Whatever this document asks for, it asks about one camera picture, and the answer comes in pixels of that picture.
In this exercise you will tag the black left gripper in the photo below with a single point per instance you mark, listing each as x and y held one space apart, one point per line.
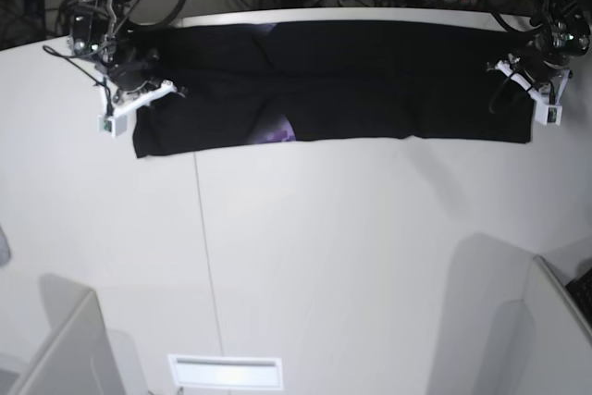
541 67

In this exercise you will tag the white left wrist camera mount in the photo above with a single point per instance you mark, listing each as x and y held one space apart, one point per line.
546 96

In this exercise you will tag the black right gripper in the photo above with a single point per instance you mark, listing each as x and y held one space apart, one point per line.
129 68

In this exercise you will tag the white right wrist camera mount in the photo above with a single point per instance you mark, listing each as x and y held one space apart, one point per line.
118 107

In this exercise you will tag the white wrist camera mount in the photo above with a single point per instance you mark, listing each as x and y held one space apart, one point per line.
546 96
118 107

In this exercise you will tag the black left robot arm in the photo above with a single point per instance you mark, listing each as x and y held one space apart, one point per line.
563 33

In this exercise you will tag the black keyboard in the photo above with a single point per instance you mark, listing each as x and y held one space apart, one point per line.
580 290

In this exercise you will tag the black T-shirt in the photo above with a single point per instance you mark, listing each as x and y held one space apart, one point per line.
328 80

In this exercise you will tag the white right table divider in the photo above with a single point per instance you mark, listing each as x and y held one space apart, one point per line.
560 360

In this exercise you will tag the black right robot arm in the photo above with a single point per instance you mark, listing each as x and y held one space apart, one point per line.
100 33

